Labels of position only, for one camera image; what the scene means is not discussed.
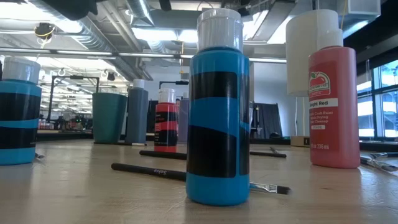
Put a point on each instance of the dark-framed window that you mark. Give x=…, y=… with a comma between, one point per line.
x=385, y=102

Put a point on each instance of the small blue striped paint bottle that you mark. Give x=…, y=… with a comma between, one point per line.
x=217, y=109
x=18, y=109

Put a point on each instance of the large purple paint bottle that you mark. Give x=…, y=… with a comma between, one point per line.
x=183, y=124

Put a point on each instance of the black ceiling spotlight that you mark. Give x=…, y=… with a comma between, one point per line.
x=111, y=76

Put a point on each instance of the black metal frame stand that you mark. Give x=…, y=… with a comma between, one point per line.
x=76, y=77

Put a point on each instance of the clear plastic bin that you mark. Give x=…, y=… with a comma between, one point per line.
x=253, y=132

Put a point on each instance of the distant cluttered workbench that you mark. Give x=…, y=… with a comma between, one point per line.
x=62, y=124

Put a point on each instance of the large grey-blue paint bottle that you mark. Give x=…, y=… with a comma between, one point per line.
x=136, y=118

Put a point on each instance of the table lamp white shade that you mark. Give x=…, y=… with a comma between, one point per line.
x=304, y=46

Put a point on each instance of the dark green plastic cup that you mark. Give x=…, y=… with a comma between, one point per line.
x=109, y=118

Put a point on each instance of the silver spiral air duct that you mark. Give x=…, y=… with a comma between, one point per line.
x=140, y=11

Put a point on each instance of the small red striped paint bottle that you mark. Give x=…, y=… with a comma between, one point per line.
x=166, y=124

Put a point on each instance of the grey ceiling air unit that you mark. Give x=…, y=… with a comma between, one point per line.
x=363, y=9

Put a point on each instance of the large bright red paint bottle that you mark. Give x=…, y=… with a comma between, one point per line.
x=334, y=124

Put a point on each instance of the black fabric backdrop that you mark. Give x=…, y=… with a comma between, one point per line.
x=269, y=121

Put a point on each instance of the long linear ceiling light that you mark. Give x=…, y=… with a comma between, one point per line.
x=77, y=53

